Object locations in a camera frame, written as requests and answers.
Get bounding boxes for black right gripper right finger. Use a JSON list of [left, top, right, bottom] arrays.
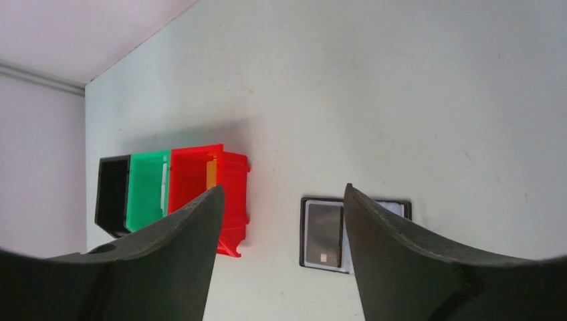
[[344, 185, 566, 320]]

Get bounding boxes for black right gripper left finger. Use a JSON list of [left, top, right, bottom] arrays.
[[1, 186, 225, 320]]

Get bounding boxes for black leather card holder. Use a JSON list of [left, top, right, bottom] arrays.
[[299, 197, 413, 276]]

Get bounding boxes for dark card in holder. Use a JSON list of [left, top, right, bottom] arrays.
[[305, 203, 342, 268]]

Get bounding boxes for silver cards in green bin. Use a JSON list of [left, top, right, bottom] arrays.
[[160, 161, 168, 214]]

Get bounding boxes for orange cards in red bin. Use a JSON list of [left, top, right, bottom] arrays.
[[206, 158, 217, 189]]

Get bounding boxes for black plastic bin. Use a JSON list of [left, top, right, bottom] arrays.
[[94, 155, 130, 238]]

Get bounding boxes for red plastic bin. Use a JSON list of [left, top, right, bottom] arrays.
[[168, 144, 250, 257]]

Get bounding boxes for green plastic bin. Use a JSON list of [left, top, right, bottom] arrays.
[[126, 150, 171, 232]]

